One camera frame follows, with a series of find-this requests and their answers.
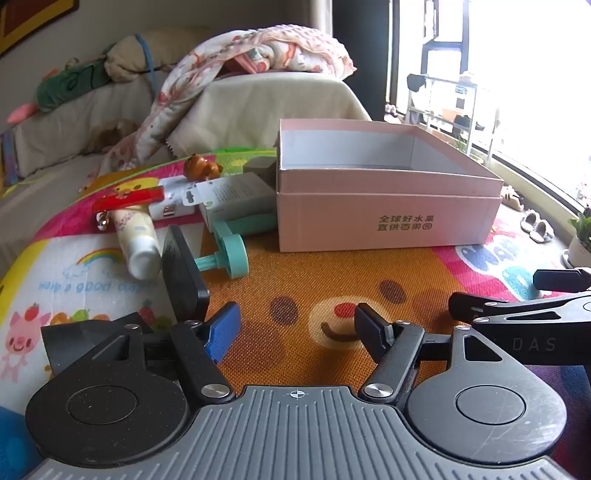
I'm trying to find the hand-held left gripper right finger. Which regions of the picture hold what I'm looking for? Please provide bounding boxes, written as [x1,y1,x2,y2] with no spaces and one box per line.
[355,302,532,407]

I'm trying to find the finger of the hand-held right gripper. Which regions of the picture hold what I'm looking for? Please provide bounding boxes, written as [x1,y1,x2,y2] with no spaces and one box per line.
[533,268,591,292]
[448,291,591,325]

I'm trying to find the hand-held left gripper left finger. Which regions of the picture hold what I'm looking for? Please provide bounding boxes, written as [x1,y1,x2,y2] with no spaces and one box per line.
[60,302,242,404]

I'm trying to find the black rectangular panel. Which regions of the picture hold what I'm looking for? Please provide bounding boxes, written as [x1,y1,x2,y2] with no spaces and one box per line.
[161,225,211,324]

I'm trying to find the pink cardboard box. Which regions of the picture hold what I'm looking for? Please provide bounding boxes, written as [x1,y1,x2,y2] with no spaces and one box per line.
[276,117,505,254]

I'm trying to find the white grey product box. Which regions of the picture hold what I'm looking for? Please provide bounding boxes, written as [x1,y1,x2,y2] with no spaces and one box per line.
[182,174,279,232]

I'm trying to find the white power adapter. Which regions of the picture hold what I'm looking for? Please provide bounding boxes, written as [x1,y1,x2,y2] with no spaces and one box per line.
[148,180,197,221]

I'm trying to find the brown bear figurine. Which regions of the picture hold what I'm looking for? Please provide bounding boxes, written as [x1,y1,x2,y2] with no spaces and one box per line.
[184,154,225,182]

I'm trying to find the green plant white pot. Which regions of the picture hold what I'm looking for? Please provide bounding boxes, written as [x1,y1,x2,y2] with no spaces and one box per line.
[561,212,591,267]

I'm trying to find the colourful cartoon play mat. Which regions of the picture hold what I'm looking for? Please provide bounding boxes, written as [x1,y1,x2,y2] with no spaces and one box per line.
[0,147,591,480]

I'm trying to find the striped slippers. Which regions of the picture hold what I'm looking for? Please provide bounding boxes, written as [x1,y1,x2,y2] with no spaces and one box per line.
[501,185,526,211]

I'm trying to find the cream white tube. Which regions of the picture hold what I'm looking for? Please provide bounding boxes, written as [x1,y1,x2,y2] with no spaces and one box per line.
[113,205,162,281]

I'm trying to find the grey small box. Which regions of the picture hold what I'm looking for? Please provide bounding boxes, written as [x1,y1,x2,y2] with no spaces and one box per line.
[244,157,279,188]

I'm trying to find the metal balcony rack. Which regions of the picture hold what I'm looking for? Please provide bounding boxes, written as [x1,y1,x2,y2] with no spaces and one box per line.
[405,71,500,158]

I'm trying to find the beige covered sofa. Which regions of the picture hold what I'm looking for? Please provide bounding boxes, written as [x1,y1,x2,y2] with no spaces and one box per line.
[0,25,385,278]

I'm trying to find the pink floral blanket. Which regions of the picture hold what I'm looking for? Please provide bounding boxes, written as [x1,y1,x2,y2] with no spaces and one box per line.
[99,25,357,174]

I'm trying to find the colourful book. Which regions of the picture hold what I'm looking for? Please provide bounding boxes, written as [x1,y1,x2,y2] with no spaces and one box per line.
[0,129,20,186]

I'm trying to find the green plush toy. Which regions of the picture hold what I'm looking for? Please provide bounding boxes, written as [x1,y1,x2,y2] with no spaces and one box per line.
[7,53,116,125]

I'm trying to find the beige pillow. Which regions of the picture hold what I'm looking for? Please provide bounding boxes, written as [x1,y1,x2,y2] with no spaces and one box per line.
[105,25,218,85]

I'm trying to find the black window frame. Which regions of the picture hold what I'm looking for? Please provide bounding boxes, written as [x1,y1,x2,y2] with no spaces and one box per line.
[397,0,591,213]

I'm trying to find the blue cable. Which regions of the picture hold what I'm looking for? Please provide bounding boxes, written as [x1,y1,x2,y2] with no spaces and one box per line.
[134,33,160,107]

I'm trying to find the framed wall picture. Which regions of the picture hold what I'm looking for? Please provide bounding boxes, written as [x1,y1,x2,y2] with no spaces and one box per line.
[0,0,79,58]

